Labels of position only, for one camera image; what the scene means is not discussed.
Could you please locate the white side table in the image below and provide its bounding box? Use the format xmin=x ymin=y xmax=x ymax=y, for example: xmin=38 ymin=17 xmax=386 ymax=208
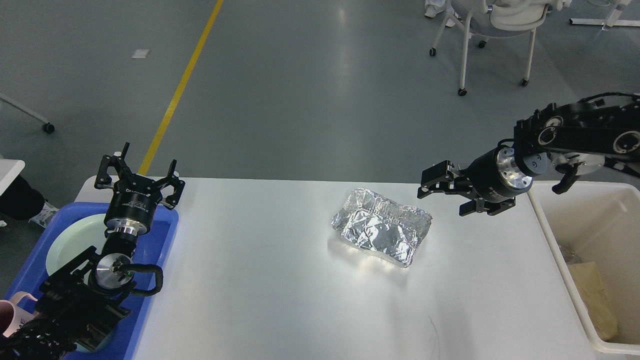
xmin=0 ymin=158 xmax=26 ymax=195

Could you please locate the person in black trousers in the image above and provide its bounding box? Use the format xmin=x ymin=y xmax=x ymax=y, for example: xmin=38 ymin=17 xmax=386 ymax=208
xmin=0 ymin=175 xmax=59 ymax=228

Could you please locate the left floor socket plate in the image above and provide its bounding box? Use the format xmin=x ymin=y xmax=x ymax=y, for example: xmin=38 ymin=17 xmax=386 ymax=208
xmin=433 ymin=161 xmax=460 ymax=182

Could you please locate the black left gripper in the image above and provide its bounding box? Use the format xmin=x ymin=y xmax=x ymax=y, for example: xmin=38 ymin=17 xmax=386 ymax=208
xmin=94 ymin=142 xmax=186 ymax=236

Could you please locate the white plastic bin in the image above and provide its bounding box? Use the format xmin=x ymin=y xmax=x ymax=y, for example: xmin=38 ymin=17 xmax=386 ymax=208
xmin=528 ymin=181 xmax=640 ymax=360

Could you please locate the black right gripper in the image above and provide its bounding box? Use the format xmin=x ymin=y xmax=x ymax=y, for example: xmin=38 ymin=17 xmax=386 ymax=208
xmin=417 ymin=147 xmax=534 ymax=217

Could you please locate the blue plastic tray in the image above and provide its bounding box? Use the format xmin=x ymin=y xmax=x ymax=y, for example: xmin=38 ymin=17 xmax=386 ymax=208
xmin=1 ymin=202 xmax=179 ymax=360

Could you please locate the floor socket plate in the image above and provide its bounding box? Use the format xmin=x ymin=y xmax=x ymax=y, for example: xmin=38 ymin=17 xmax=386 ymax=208
xmin=433 ymin=161 xmax=460 ymax=182
xmin=460 ymin=162 xmax=483 ymax=183

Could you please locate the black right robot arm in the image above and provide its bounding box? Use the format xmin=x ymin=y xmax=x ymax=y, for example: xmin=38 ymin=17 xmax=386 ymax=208
xmin=417 ymin=92 xmax=640 ymax=216

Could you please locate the white office chair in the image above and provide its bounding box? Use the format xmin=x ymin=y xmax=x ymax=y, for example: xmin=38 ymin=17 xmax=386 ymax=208
xmin=429 ymin=0 xmax=572 ymax=97

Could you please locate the pink HOME mug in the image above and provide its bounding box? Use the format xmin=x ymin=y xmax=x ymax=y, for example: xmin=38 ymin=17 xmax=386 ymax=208
xmin=0 ymin=291 xmax=39 ymax=338

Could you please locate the aluminium foil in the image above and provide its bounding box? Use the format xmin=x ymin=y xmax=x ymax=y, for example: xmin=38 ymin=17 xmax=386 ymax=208
xmin=330 ymin=187 xmax=433 ymax=268

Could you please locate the right floor socket plate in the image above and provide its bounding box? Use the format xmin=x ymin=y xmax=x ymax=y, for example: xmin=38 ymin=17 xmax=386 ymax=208
xmin=460 ymin=162 xmax=483 ymax=183

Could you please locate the mint green round plate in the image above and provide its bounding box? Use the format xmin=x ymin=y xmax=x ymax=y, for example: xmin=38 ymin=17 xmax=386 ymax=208
xmin=45 ymin=213 xmax=106 ymax=275

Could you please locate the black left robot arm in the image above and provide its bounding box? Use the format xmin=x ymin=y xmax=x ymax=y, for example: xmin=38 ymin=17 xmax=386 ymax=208
xmin=1 ymin=143 xmax=185 ymax=360

